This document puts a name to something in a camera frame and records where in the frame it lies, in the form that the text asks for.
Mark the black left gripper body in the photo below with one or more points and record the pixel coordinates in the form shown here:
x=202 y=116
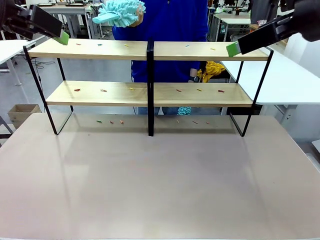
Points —
x=15 y=22

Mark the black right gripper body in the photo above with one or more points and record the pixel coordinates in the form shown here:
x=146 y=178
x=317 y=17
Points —
x=307 y=17

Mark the person's left forearm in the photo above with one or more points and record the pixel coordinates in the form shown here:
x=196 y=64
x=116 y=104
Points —
x=193 y=72

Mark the person's right hand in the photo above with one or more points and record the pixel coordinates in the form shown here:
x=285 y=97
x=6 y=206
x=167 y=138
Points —
x=138 y=18

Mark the wooden workbench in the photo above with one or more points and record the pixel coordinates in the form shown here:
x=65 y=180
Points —
x=254 y=26

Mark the hanging grey clothes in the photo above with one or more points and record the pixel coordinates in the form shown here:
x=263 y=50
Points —
x=261 y=11

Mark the grey background desk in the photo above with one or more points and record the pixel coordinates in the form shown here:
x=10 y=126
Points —
x=72 y=17

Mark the white table with grey leg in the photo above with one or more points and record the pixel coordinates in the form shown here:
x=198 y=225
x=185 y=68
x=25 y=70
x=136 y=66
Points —
x=10 y=50

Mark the white background desk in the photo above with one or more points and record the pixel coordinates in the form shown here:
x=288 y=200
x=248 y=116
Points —
x=232 y=22

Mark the large white table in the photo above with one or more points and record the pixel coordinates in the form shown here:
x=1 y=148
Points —
x=275 y=80

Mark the yellow cloth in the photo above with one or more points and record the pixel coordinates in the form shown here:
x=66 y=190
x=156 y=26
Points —
x=212 y=71

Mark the black wristwatch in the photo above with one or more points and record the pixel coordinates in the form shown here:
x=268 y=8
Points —
x=194 y=79

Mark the brown cardboard box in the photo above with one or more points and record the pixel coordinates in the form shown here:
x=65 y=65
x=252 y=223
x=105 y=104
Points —
x=23 y=112

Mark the person in blue sweater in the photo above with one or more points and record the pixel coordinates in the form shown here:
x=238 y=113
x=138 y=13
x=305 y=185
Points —
x=170 y=30

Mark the black metal stand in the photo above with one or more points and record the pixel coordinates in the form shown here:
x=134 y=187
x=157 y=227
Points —
x=6 y=127

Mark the two-tier wood shelf black frame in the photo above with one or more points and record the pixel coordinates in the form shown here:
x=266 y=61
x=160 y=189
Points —
x=112 y=50

